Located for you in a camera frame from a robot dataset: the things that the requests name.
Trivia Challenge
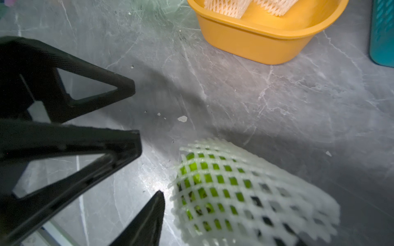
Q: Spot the yellow plastic tub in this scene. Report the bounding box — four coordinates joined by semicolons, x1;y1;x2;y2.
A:
188;0;348;65

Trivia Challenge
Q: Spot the green custard apple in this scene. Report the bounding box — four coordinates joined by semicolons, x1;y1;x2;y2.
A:
174;153;263;235

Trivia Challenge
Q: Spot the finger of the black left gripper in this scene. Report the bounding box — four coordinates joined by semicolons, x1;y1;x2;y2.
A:
1;120;142;246
1;36;135;123

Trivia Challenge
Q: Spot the white foam net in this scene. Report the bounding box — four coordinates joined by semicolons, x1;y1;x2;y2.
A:
204;0;252;19
253;0;298;16
170;138;341;246

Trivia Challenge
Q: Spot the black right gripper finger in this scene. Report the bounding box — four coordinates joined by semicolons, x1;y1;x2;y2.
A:
110;191;165;246

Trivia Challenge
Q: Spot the teal plastic basket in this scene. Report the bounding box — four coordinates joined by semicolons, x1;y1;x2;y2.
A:
369;0;394;68

